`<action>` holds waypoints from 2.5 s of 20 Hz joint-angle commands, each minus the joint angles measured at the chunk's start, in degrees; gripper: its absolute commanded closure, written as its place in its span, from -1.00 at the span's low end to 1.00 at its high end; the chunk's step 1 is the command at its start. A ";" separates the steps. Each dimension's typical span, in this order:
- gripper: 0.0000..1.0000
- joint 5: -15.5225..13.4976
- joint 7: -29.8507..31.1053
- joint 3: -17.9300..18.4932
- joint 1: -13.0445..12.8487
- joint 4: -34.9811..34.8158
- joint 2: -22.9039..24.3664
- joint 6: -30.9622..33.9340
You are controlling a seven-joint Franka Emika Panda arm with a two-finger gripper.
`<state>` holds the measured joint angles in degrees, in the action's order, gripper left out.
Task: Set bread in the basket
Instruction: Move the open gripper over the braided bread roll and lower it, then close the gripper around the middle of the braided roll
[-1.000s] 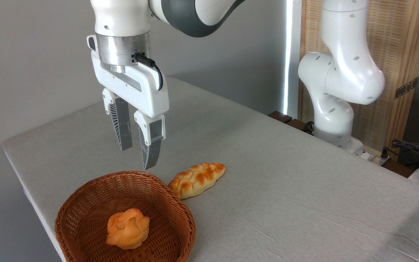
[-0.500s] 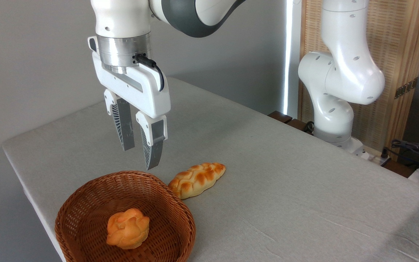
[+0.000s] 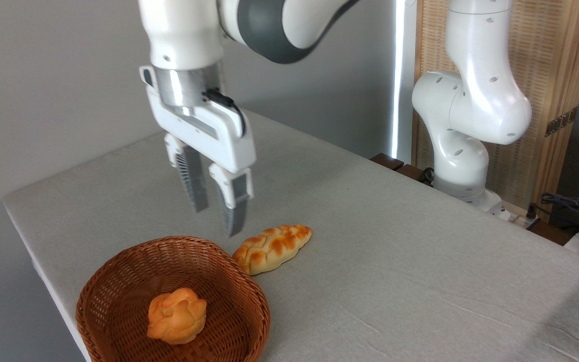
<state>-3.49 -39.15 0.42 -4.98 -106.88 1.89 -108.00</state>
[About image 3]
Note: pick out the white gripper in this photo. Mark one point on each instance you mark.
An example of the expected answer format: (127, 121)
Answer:
(219, 143)

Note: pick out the long braided bread loaf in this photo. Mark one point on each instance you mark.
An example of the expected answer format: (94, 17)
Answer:
(269, 249)

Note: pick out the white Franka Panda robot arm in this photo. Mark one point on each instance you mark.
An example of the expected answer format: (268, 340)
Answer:
(470, 100)

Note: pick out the round knotted bread roll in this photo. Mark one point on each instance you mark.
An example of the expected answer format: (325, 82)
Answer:
(176, 317)

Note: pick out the brown wicker basket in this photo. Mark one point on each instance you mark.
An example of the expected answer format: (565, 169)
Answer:
(113, 301)

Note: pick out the dark brown wooden block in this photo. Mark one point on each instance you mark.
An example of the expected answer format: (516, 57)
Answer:
(395, 164)

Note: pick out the grey tablecloth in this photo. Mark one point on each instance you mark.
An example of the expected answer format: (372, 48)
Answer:
(395, 276)

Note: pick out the white vertical light strip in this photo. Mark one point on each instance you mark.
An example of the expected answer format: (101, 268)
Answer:
(396, 75)

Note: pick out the wooden bamboo folding screen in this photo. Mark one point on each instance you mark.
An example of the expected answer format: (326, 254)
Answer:
(546, 60)

